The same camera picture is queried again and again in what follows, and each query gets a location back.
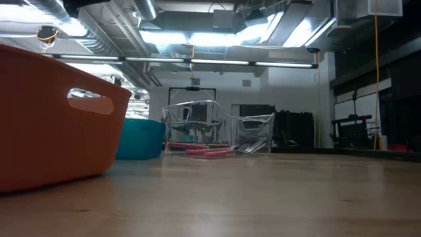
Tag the clear plastic bin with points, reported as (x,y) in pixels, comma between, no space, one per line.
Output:
(223,128)

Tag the long ceiling light bar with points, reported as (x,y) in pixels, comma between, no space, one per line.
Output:
(217,62)

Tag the teal plastic bin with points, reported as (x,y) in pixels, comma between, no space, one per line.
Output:
(141,140)

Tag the black cabinet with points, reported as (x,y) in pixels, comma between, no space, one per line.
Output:
(292,128)

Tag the grey ceiling unit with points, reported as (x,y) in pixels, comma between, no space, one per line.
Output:
(223,21)

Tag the black pegboard cart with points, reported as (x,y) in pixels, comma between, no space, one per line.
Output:
(353,133)

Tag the whiteboard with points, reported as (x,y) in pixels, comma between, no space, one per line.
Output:
(365,105)

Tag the white ceiling dome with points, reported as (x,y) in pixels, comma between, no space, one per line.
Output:
(340,30)

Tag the orange plastic bin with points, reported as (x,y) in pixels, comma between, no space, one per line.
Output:
(49,148)

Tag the red box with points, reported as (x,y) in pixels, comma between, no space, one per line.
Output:
(398,147)

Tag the white ceiling box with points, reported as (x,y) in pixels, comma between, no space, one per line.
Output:
(368,8)

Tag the black gantry frame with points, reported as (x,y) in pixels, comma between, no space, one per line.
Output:
(197,88)

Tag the black wall screen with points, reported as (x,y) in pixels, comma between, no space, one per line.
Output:
(256,108)

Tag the silver round ventilation duct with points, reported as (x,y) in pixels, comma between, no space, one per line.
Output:
(146,8)

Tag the black aluminium table frame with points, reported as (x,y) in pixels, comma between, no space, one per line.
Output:
(394,154)

